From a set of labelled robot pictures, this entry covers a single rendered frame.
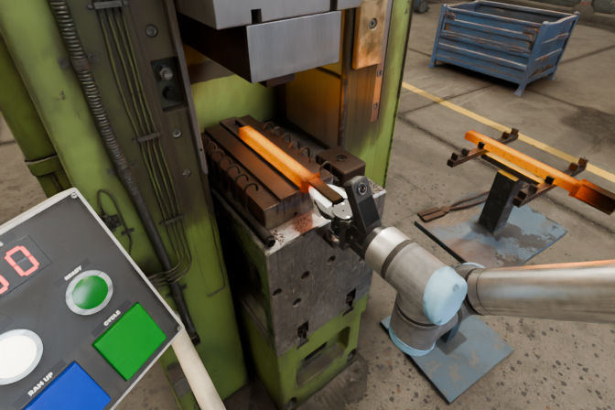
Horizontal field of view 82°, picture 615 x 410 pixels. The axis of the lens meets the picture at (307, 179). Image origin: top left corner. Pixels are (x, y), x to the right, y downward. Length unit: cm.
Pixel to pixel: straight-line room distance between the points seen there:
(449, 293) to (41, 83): 72
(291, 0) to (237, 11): 10
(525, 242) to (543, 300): 66
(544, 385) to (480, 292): 117
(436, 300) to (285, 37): 50
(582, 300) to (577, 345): 144
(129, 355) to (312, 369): 97
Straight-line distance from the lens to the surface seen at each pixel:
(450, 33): 475
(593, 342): 213
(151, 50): 72
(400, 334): 75
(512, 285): 71
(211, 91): 117
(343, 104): 102
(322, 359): 151
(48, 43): 69
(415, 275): 64
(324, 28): 71
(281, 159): 89
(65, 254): 58
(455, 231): 126
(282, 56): 66
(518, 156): 118
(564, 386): 193
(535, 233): 137
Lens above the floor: 150
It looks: 36 degrees down
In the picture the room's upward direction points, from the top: straight up
